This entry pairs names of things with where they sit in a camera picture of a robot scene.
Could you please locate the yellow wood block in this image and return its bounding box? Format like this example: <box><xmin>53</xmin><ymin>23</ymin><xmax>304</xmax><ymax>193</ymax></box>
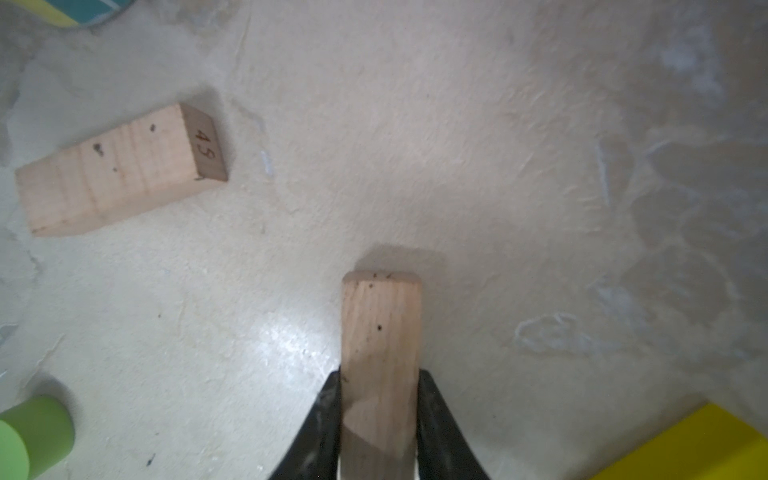
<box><xmin>593</xmin><ymin>404</ymin><xmax>767</xmax><ymax>480</ymax></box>

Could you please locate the round sunflower label jar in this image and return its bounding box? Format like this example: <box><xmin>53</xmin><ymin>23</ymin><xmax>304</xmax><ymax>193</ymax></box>
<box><xmin>8</xmin><ymin>0</ymin><xmax>134</xmax><ymax>28</ymax></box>

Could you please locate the natural wood block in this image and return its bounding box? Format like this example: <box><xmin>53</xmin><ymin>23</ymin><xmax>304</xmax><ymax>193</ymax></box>
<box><xmin>340</xmin><ymin>271</ymin><xmax>422</xmax><ymax>479</ymax></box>
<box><xmin>15</xmin><ymin>103</ymin><xmax>228</xmax><ymax>237</ymax></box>

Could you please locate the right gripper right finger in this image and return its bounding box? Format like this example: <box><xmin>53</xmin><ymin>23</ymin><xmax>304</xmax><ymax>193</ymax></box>
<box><xmin>416</xmin><ymin>369</ymin><xmax>490</xmax><ymax>480</ymax></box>

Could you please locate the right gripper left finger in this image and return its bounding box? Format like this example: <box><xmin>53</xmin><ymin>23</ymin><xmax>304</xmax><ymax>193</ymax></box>
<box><xmin>269</xmin><ymin>370</ymin><xmax>342</xmax><ymax>480</ymax></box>

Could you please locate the upper green cylinder block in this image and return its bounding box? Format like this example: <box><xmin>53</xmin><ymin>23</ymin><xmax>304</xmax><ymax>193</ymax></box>
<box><xmin>1</xmin><ymin>395</ymin><xmax>75</xmax><ymax>480</ymax></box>

